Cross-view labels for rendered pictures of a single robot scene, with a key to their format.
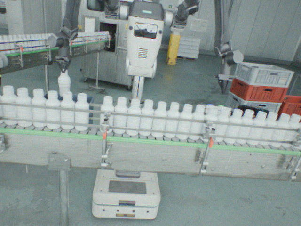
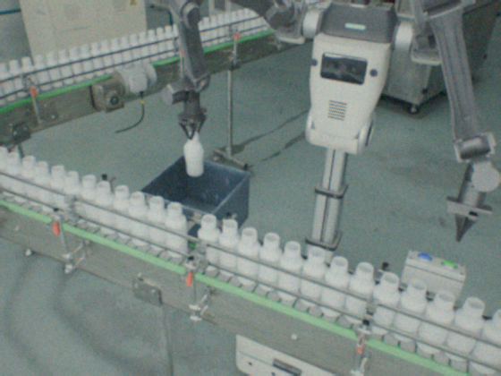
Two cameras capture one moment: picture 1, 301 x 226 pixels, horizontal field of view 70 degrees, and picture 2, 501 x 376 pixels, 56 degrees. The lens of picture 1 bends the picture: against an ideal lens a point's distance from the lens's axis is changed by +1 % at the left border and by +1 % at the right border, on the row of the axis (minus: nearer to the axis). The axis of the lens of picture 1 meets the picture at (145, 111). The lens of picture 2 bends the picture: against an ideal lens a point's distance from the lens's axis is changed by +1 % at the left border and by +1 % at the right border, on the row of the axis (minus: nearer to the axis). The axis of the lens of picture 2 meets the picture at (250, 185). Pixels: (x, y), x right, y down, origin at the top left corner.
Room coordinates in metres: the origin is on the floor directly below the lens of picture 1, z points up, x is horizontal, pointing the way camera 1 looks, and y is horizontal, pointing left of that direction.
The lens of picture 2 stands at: (0.08, -0.43, 1.93)
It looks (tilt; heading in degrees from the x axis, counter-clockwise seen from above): 34 degrees down; 31
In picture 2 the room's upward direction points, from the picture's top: 2 degrees clockwise
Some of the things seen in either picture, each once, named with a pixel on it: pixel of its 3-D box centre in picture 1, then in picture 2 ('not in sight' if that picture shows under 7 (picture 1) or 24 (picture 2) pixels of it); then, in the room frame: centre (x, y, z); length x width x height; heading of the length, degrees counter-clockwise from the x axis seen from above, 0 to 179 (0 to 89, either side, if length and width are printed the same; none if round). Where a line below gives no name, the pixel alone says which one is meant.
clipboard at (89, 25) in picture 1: (89, 25); not in sight; (4.64, 1.38, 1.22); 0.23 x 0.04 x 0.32; 79
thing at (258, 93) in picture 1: (257, 89); not in sight; (3.04, -1.54, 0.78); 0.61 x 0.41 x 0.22; 104
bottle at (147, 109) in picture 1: (146, 117); (270, 261); (0.89, -0.01, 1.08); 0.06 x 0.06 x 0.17
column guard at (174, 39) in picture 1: (173, 49); not in sight; (8.63, -0.71, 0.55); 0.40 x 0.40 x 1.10; 7
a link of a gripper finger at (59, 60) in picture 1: (63, 64); (191, 126); (1.23, 0.51, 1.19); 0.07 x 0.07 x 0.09; 8
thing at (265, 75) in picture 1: (262, 74); not in sight; (3.03, -1.53, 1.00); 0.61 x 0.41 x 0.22; 104
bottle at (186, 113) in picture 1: (184, 121); (335, 286); (0.90, -0.19, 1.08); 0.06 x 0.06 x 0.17
